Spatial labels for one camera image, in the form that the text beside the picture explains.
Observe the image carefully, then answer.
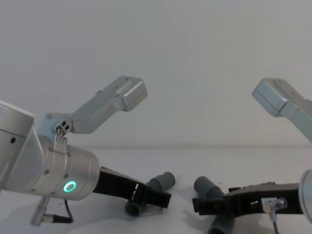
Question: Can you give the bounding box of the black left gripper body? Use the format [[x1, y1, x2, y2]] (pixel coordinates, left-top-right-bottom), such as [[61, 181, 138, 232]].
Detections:
[[92, 166, 147, 199]]

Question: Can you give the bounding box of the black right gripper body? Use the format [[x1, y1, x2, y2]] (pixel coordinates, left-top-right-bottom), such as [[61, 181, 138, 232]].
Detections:
[[226, 182, 303, 215]]

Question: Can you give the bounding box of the grey plastic tube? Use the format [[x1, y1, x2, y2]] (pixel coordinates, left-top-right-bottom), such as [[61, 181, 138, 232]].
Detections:
[[194, 175, 236, 234], [124, 171, 176, 216]]

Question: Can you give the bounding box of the white table cloth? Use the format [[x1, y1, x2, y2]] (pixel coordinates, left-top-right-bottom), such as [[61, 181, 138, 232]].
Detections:
[[0, 145, 312, 234]]

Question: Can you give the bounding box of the white curtain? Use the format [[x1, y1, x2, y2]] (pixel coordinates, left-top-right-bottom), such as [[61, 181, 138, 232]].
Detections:
[[0, 0, 312, 149]]

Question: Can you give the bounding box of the dark right wrist cable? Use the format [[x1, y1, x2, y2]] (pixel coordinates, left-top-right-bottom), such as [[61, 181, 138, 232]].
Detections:
[[262, 197, 288, 234]]

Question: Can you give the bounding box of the dark wrist cable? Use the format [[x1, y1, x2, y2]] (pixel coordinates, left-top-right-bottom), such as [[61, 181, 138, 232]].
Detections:
[[262, 197, 288, 234], [29, 196, 74, 227]]

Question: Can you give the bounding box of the dark left wrist cable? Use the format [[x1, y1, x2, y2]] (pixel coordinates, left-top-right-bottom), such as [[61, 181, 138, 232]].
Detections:
[[29, 196, 74, 227]]

